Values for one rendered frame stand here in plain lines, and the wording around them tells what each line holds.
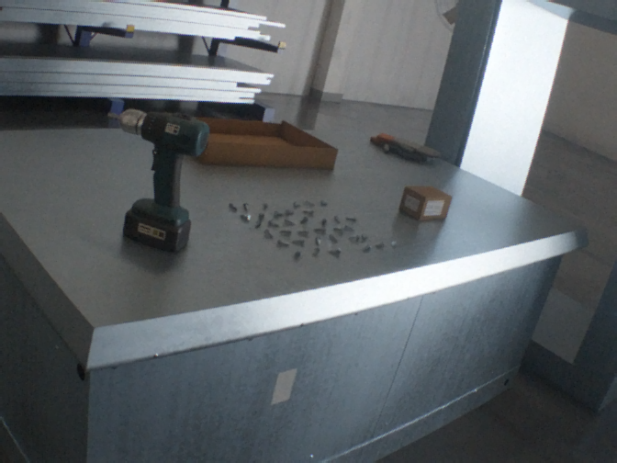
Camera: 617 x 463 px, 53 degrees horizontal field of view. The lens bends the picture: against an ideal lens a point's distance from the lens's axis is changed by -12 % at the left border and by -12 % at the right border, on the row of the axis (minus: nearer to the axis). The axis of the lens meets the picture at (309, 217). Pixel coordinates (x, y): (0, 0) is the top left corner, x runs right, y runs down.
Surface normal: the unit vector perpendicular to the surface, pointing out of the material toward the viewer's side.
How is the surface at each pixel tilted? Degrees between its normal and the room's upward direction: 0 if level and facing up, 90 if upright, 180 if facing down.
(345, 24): 90
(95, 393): 90
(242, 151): 90
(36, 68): 90
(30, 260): 67
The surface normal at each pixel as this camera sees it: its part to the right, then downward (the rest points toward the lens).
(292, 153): 0.55, 0.39
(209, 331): 0.71, 0.00
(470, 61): -0.74, 0.04
